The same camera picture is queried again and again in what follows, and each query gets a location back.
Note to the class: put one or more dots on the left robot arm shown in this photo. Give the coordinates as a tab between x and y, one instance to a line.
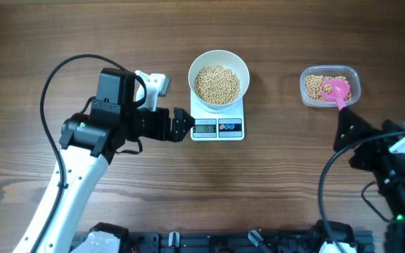
88	144

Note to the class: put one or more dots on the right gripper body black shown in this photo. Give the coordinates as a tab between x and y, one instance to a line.
390	168

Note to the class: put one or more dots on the pile of dried soybeans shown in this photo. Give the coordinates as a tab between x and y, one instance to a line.
313	85

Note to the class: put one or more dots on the clear plastic container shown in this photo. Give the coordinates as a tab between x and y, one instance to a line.
333	71

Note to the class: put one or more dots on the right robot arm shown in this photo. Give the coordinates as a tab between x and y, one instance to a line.
394	193

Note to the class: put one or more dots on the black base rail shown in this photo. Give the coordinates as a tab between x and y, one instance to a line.
153	242

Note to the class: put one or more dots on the white bowl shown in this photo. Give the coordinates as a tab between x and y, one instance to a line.
226	59

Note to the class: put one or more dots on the soybeans in pink scoop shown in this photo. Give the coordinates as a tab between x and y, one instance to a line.
327	88

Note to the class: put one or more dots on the white kitchen scale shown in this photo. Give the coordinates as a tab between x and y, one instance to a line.
226	124

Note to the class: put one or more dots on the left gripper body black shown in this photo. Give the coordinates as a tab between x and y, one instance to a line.
153	125

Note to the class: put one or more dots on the soybeans in white bowl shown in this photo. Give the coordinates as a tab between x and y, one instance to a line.
217	85

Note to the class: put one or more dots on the pink measuring scoop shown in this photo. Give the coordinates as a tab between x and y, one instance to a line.
340	93

